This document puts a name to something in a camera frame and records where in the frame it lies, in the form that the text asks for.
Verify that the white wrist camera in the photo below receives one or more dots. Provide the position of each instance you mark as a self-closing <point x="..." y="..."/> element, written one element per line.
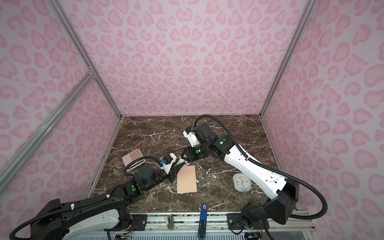
<point x="168" y="161"/>
<point x="191" y="137"/>

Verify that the pink envelope with cream flap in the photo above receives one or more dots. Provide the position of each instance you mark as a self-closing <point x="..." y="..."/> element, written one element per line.
<point x="186" y="180"/>

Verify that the beige hanging tag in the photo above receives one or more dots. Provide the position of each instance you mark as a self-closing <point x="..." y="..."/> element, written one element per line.
<point x="169" y="222"/>

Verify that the blue black clip tool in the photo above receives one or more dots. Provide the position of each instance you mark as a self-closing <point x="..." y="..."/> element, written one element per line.
<point x="203" y="222"/>

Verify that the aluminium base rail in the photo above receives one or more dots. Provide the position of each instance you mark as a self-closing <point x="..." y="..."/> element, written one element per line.
<point x="220" y="226"/>

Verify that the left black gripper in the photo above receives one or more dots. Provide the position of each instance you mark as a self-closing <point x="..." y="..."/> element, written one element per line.
<point x="173" y="173"/>

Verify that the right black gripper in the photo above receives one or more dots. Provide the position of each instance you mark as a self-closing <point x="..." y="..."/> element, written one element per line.
<point x="190" y="153"/>

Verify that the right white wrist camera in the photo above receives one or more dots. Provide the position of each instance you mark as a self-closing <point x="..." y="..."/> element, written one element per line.
<point x="191" y="137"/>

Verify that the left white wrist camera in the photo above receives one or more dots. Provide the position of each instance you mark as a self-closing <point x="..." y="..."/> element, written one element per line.
<point x="168" y="161"/>

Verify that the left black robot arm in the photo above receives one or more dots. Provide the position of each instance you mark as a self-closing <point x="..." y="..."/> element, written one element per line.
<point x="108" y="212"/>

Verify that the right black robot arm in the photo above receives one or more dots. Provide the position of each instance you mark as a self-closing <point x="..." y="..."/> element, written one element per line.
<point x="281" y="192"/>

